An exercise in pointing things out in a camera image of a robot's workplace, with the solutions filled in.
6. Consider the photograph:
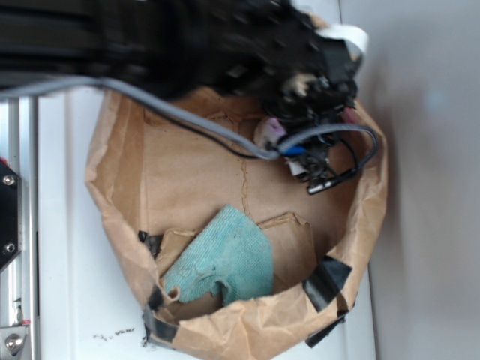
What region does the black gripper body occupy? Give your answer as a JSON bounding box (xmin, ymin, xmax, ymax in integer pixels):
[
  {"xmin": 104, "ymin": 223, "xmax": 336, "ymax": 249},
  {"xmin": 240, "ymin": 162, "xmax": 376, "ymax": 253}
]
[{"xmin": 209, "ymin": 1, "xmax": 359, "ymax": 194}]

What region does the white paper ball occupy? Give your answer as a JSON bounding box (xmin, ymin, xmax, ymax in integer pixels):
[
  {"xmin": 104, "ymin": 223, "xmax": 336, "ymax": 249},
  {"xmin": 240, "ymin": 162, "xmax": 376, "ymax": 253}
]
[{"xmin": 253, "ymin": 118, "xmax": 307, "ymax": 178}]

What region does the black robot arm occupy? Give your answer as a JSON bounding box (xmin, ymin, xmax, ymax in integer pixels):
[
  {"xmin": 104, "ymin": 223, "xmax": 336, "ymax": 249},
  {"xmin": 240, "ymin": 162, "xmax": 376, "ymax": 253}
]
[{"xmin": 1, "ymin": 1, "xmax": 364, "ymax": 194}]

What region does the teal microfiber cloth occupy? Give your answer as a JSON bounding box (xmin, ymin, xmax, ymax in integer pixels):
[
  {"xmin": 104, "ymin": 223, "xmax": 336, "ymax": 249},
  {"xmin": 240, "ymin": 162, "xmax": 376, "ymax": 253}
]
[{"xmin": 163, "ymin": 205, "xmax": 274, "ymax": 306}]

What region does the brown paper bag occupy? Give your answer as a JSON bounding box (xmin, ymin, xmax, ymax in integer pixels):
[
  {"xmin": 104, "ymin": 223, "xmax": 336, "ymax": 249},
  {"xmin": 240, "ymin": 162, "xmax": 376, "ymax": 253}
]
[{"xmin": 85, "ymin": 84, "xmax": 388, "ymax": 359}]

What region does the black tape left side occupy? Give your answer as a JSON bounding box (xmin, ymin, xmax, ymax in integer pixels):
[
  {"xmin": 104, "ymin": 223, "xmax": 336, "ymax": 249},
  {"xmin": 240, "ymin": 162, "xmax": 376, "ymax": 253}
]
[{"xmin": 138, "ymin": 230, "xmax": 164, "ymax": 259}]

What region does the black tape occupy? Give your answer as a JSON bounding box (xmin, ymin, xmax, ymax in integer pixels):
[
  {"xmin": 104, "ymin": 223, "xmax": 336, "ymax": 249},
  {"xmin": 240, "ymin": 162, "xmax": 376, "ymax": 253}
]
[
  {"xmin": 142, "ymin": 285, "xmax": 179, "ymax": 347},
  {"xmin": 302, "ymin": 255, "xmax": 353, "ymax": 313},
  {"xmin": 138, "ymin": 230, "xmax": 164, "ymax": 259}
]

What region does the black tape front right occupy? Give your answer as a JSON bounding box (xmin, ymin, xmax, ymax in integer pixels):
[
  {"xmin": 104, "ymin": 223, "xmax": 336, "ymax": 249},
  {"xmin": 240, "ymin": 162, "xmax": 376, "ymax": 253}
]
[{"xmin": 302, "ymin": 255, "xmax": 353, "ymax": 313}]

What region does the black tape front left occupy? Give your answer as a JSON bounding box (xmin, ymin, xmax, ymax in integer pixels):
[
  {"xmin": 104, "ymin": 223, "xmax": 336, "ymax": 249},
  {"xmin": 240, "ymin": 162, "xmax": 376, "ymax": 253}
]
[{"xmin": 142, "ymin": 285, "xmax": 179, "ymax": 347}]

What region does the white flat ribbon cable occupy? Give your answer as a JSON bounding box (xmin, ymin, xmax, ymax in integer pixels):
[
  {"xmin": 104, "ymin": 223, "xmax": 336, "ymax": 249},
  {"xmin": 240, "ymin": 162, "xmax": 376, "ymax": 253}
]
[{"xmin": 318, "ymin": 22, "xmax": 369, "ymax": 63}]

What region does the grey sleeved cable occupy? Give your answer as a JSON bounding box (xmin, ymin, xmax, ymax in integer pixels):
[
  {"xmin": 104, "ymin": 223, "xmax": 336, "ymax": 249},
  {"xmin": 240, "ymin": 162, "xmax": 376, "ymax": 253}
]
[{"xmin": 0, "ymin": 76, "xmax": 378, "ymax": 174}]

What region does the black octagonal mount plate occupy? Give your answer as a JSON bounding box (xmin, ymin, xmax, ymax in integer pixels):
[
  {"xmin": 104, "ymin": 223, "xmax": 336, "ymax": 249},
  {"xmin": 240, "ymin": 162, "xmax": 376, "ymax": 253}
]
[{"xmin": 0, "ymin": 160, "xmax": 20, "ymax": 272}]

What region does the aluminium extrusion rail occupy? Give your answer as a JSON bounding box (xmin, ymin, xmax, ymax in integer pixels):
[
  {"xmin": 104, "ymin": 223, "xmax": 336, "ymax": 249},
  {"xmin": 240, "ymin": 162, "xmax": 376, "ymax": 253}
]
[{"xmin": 1, "ymin": 97, "xmax": 41, "ymax": 359}]

